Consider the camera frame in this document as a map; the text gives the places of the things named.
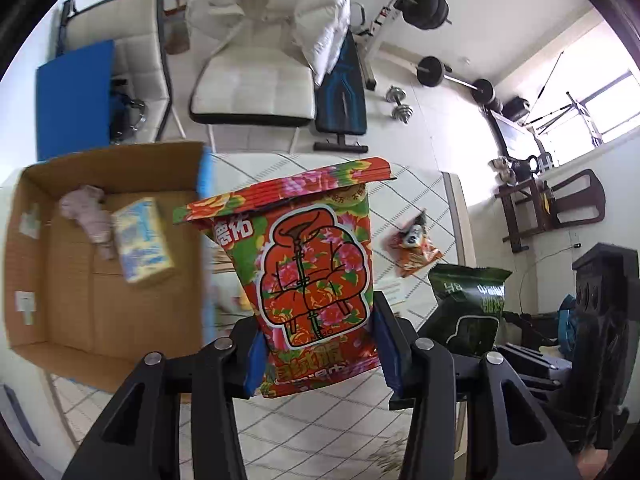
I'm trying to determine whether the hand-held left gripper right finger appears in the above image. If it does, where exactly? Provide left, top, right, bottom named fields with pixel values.
left=372, top=292, right=583, bottom=480

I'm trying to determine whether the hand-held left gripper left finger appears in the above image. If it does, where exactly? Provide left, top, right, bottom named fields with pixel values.
left=62, top=316, right=268, bottom=480

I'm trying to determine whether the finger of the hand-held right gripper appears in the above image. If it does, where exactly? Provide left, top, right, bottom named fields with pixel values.
left=492, top=342, right=568, bottom=392
left=501, top=310, right=563, bottom=347

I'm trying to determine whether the dark green snack packet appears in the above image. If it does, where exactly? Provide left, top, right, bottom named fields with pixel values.
left=417, top=262, right=514, bottom=359

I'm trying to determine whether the red floral snack packet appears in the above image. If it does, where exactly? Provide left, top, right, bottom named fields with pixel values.
left=172, top=157, right=398, bottom=400

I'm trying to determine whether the cardboard box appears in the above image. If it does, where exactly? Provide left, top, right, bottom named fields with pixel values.
left=2, top=141, right=217, bottom=394

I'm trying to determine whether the yellow and blue packet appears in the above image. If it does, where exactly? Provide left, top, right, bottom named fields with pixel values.
left=111, top=197, right=177, bottom=287

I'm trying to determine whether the pink cloth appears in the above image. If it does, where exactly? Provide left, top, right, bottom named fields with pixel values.
left=58, top=185, right=117, bottom=261

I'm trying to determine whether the orange snack packet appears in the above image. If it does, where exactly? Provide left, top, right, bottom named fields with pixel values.
left=382, top=208, right=445, bottom=279

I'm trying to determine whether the dark wooden chair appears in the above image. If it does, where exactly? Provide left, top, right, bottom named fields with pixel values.
left=494, top=168, right=607, bottom=254

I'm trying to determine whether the black round weight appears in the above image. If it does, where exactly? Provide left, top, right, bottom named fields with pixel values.
left=502, top=97, right=532, bottom=122

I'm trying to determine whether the chrome dumbbell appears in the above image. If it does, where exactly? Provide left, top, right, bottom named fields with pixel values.
left=385, top=86, right=415, bottom=124

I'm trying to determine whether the barbell with black plates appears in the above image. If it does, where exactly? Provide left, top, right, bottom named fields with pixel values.
left=415, top=56, right=497, bottom=107

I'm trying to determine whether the blue and black weight bench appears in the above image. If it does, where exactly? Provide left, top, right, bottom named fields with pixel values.
left=313, top=27, right=369, bottom=154

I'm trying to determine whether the white padded chair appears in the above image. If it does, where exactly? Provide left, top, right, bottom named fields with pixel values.
left=188, top=0, right=321, bottom=153
left=55, top=0, right=187, bottom=144

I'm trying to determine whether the black bag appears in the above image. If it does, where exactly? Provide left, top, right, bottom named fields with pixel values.
left=109, top=79, right=147, bottom=142

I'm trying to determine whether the blue board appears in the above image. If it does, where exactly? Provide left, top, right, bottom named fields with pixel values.
left=35, top=39, right=116, bottom=162

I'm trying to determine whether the white barbell rack with plates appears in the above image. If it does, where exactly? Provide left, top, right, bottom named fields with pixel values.
left=345, top=0, right=454, bottom=92

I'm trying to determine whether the white down jacket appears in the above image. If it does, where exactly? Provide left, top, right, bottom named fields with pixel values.
left=186, top=0, right=351, bottom=87

